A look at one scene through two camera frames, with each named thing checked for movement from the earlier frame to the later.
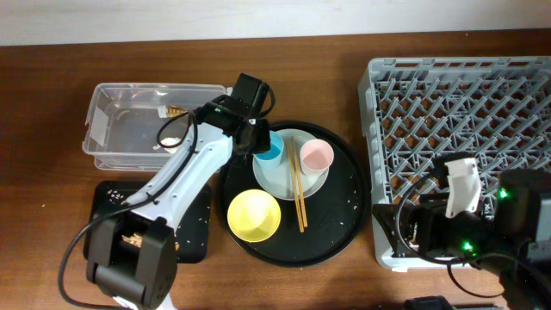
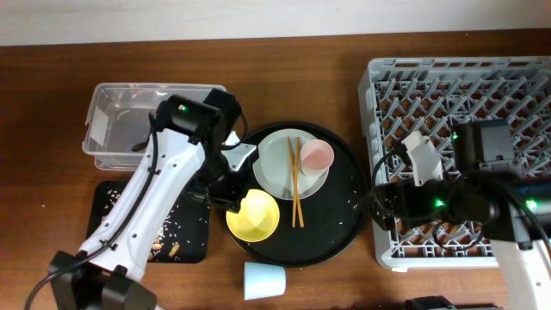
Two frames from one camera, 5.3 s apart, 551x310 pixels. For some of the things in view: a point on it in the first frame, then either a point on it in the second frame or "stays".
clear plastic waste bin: x=139 y=127 stays
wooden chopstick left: x=295 y=187 stays
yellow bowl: x=253 y=215 stays
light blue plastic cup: x=270 y=159 -> x=263 y=281
